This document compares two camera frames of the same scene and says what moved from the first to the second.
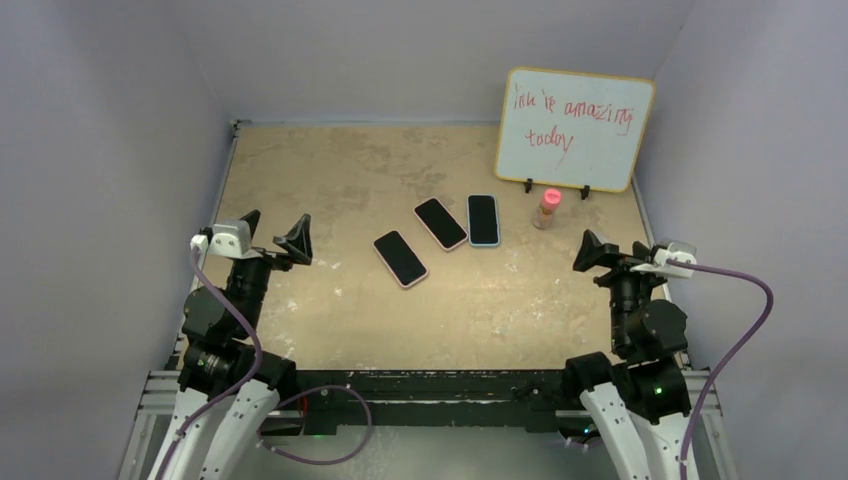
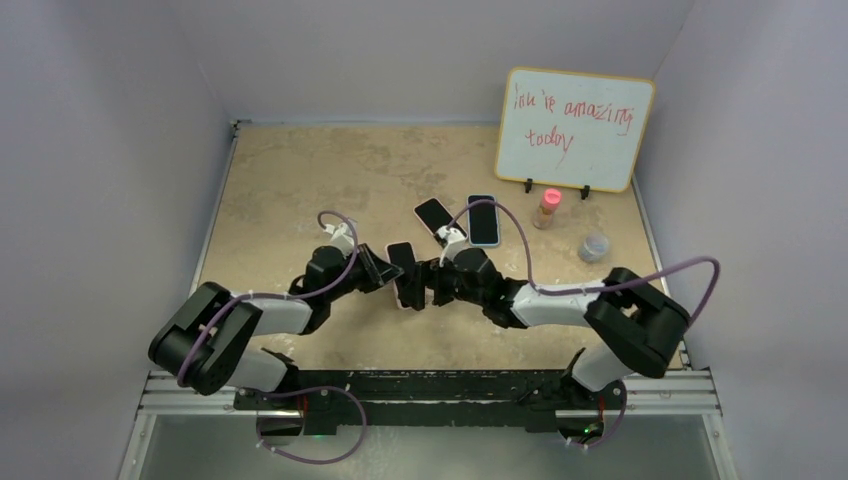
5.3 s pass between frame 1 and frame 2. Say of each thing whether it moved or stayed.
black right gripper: moved
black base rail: stayed
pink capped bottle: stayed
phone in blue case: stayed
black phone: moved
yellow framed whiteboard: stayed
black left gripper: moved
